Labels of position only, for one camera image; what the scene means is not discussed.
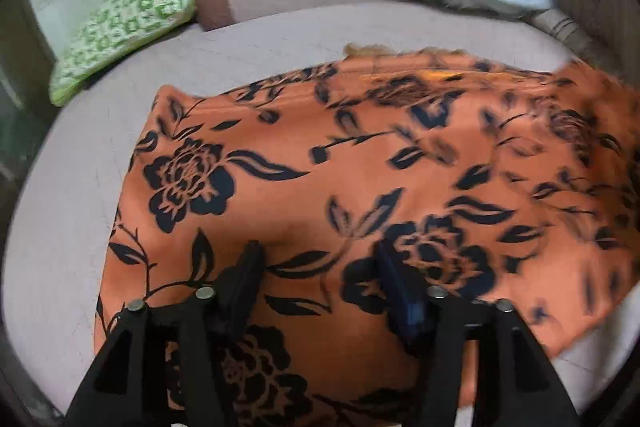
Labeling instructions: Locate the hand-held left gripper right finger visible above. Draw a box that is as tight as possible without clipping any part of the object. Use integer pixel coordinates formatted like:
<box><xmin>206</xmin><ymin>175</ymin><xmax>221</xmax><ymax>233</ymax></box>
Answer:
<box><xmin>374</xmin><ymin>239</ymin><xmax>582</xmax><ymax>427</ymax></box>

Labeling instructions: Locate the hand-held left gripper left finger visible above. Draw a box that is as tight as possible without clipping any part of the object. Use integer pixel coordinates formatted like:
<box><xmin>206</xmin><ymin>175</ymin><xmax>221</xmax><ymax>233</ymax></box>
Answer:
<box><xmin>64</xmin><ymin>241</ymin><xmax>267</xmax><ymax>427</ymax></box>

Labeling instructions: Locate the orange black floral garment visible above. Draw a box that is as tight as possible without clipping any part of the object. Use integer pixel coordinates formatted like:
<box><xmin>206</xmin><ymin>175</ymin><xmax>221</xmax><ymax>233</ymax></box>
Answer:
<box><xmin>94</xmin><ymin>47</ymin><xmax>640</xmax><ymax>427</ymax></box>

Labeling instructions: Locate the pink quilted sofa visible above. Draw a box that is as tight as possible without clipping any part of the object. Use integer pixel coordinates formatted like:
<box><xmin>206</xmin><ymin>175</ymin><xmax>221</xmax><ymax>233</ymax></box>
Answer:
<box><xmin>0</xmin><ymin>0</ymin><xmax>640</xmax><ymax>427</ymax></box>

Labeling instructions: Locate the green white patterned cushion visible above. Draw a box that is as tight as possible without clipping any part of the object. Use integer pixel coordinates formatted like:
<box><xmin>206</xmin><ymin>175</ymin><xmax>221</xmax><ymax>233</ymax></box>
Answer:
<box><xmin>49</xmin><ymin>0</ymin><xmax>213</xmax><ymax>108</ymax></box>

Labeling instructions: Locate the wooden glass door cabinet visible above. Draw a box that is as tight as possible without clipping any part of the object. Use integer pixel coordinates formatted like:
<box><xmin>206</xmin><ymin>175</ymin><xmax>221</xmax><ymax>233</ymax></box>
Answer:
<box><xmin>0</xmin><ymin>0</ymin><xmax>57</xmax><ymax>198</ymax></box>

